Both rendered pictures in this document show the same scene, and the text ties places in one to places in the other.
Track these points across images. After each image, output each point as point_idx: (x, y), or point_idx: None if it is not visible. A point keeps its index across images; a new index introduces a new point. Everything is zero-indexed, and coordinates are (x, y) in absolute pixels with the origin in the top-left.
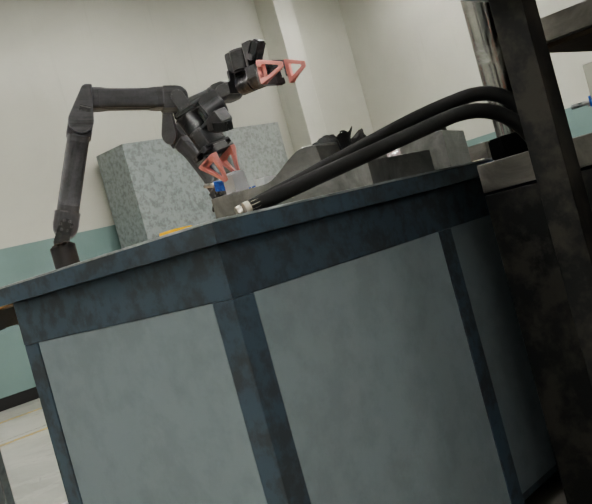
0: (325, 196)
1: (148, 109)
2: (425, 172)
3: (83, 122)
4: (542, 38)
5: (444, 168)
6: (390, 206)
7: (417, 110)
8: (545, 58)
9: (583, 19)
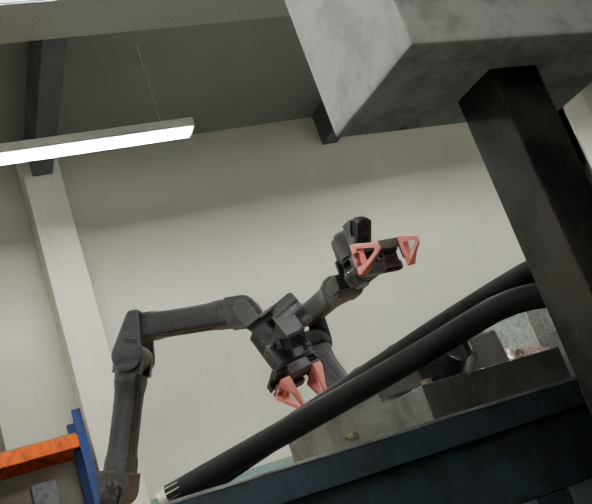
0: (249, 479)
1: (212, 329)
2: (493, 401)
3: (128, 357)
4: (568, 162)
5: (539, 387)
6: (418, 470)
7: (454, 305)
8: (576, 197)
9: None
